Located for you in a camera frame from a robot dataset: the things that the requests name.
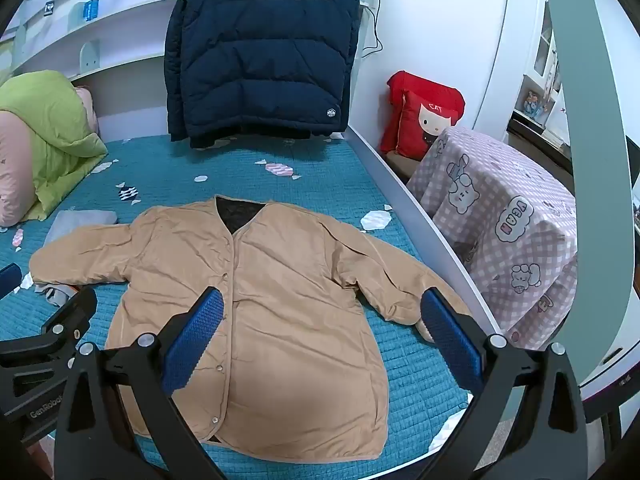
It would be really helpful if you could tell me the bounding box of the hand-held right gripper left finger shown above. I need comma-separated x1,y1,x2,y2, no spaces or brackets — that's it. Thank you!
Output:
54,286,226,480

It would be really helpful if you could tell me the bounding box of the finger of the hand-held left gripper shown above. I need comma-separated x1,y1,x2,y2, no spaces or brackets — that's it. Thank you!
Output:
41,287,98,356
0,262,23,301

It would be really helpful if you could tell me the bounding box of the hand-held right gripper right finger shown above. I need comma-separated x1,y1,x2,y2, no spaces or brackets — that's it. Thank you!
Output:
420,287,588,480

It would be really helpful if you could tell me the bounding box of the tan quilted jacket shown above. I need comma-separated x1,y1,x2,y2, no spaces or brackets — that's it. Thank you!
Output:
29,195,473,461

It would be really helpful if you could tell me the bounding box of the teal candy print bed sheet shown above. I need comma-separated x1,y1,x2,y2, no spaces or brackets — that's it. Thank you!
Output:
0,132,473,480

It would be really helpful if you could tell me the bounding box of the grey folded garment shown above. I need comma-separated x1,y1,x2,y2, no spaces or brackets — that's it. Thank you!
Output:
32,209,118,307

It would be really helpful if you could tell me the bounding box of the green quilt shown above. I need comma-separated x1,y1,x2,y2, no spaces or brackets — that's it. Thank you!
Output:
0,70,108,222

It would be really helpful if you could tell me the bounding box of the red cat cushion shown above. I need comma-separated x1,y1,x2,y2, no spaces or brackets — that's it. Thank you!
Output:
379,71,466,162

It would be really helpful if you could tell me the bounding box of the black table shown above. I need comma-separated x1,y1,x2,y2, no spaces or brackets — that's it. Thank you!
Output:
506,110,573,171

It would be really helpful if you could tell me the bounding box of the grey green pole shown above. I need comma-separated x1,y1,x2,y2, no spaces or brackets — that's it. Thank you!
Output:
542,0,631,391

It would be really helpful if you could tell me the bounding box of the navy and yellow puffer jacket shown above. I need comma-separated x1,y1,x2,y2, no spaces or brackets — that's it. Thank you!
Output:
164,0,362,150

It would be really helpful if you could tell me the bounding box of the white cabinet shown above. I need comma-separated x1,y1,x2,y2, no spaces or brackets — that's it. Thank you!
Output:
472,0,571,146

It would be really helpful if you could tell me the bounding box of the white bed frame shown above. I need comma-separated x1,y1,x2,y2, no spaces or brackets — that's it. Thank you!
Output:
345,122,506,341

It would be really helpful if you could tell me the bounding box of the white wall shelf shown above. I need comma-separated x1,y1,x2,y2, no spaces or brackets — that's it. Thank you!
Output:
0,0,201,81

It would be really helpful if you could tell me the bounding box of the black cable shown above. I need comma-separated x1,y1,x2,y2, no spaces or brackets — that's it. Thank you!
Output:
357,0,383,58

